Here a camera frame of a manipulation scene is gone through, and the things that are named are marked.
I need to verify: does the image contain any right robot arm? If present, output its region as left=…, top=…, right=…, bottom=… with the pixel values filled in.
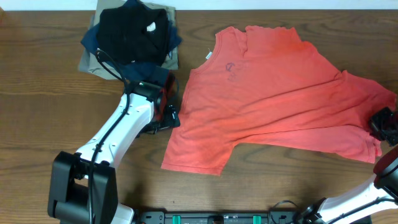
left=296, top=107, right=397, bottom=224

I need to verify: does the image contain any khaki folded garment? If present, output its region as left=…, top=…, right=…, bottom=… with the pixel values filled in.
left=77, top=0, right=180, bottom=81

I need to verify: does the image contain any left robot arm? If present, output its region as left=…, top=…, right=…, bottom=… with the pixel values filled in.
left=47, top=73, right=180, bottom=224

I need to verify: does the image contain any navy folded garment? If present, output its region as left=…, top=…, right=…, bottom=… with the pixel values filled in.
left=80, top=0, right=183, bottom=90

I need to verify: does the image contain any red t-shirt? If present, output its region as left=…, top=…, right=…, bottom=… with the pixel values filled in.
left=161, top=26, right=397, bottom=175

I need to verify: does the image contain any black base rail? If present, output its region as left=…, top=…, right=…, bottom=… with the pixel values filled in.
left=133, top=210, right=373, bottom=224

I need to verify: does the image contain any black folded garment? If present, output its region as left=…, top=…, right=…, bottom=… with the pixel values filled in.
left=96, top=4, right=169, bottom=65

